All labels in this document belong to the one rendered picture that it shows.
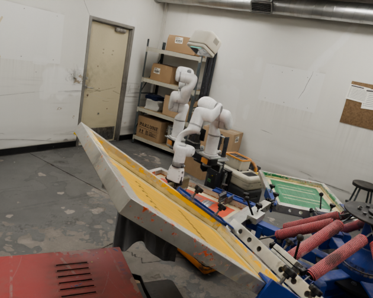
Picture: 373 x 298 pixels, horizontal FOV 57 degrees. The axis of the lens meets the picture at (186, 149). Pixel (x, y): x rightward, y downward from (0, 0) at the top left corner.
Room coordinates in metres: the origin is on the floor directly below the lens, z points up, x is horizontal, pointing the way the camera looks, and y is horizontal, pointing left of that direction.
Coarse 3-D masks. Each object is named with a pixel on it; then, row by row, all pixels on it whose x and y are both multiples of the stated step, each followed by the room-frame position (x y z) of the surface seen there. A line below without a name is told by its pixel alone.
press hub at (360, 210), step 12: (348, 204) 1.55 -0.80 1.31; (360, 204) 1.59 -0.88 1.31; (360, 216) 1.42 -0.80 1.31; (372, 216) 1.43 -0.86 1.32; (372, 240) 1.44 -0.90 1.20; (360, 252) 1.45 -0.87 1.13; (348, 264) 1.44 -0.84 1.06; (360, 264) 1.42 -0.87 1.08; (372, 264) 1.41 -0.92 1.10; (360, 276) 1.39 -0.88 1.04; (372, 276) 1.39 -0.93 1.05; (348, 288) 1.33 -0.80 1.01; (360, 288) 1.35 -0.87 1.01
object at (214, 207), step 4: (164, 180) 2.32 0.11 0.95; (188, 192) 2.19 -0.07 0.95; (192, 192) 2.20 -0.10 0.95; (196, 196) 2.14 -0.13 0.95; (200, 196) 2.16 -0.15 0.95; (200, 200) 2.09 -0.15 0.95; (212, 200) 2.13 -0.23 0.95; (216, 204) 2.08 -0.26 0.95; (212, 208) 2.01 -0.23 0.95; (216, 208) 2.02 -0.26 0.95; (228, 208) 2.05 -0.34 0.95; (220, 212) 1.97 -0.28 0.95; (224, 212) 1.98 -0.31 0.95; (228, 212) 1.99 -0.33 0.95; (224, 216) 1.92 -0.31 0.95
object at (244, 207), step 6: (162, 168) 2.47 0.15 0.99; (156, 174) 2.39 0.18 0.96; (162, 174) 2.43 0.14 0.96; (102, 186) 1.99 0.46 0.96; (192, 186) 2.28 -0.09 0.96; (204, 186) 2.26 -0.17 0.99; (204, 192) 2.23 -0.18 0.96; (210, 192) 2.21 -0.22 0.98; (216, 198) 2.18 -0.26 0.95; (234, 204) 2.11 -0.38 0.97; (240, 204) 2.09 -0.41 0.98; (240, 210) 1.97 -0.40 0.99; (246, 210) 1.99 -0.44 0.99; (234, 216) 1.87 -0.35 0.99; (228, 222) 1.77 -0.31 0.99
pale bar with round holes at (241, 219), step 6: (264, 204) 2.02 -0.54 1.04; (270, 204) 2.06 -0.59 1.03; (252, 210) 1.88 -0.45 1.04; (264, 210) 1.99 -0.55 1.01; (240, 216) 1.77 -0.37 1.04; (246, 216) 1.78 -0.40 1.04; (240, 222) 1.69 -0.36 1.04; (246, 222) 1.76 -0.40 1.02; (228, 228) 1.60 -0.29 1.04; (234, 234) 1.64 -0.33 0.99
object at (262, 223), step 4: (252, 224) 1.74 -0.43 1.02; (256, 224) 1.73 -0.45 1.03; (260, 224) 1.72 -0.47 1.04; (264, 224) 1.73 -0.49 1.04; (268, 224) 1.74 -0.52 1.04; (252, 228) 1.74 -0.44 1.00; (264, 228) 1.70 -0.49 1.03; (268, 228) 1.69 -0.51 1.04; (272, 228) 1.70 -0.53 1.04; (276, 228) 1.71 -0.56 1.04; (264, 232) 1.70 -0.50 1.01; (268, 232) 1.69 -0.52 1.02; (272, 232) 1.68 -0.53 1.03; (268, 236) 1.69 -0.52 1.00
